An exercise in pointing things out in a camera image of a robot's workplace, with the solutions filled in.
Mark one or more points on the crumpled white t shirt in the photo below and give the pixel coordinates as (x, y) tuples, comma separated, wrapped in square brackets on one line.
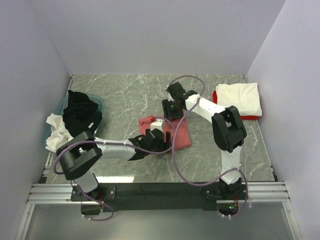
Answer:
[(59, 135)]

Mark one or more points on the folded red t shirt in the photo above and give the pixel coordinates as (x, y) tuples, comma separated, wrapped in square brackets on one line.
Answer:
[(250, 117)]

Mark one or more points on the pink t shirt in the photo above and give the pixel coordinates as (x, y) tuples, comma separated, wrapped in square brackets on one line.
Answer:
[(182, 140)]

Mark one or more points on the folded white t shirt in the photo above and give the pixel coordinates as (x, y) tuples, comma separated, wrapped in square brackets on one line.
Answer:
[(244, 96)]

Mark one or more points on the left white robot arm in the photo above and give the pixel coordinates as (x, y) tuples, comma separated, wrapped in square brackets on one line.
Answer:
[(76, 157)]

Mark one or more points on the black base crossbar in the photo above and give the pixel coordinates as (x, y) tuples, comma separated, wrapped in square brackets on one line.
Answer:
[(167, 195)]

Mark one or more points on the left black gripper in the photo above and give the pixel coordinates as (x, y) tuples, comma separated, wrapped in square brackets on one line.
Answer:
[(165, 145)]

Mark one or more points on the black t shirt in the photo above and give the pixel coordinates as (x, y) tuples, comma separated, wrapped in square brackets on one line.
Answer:
[(81, 114)]

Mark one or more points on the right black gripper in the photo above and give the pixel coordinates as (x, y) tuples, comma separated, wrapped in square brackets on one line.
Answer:
[(166, 104)]

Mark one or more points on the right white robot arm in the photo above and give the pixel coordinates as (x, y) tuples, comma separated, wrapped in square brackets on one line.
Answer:
[(229, 134)]

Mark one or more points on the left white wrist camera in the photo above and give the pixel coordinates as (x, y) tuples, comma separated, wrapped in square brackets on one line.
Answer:
[(157, 124)]

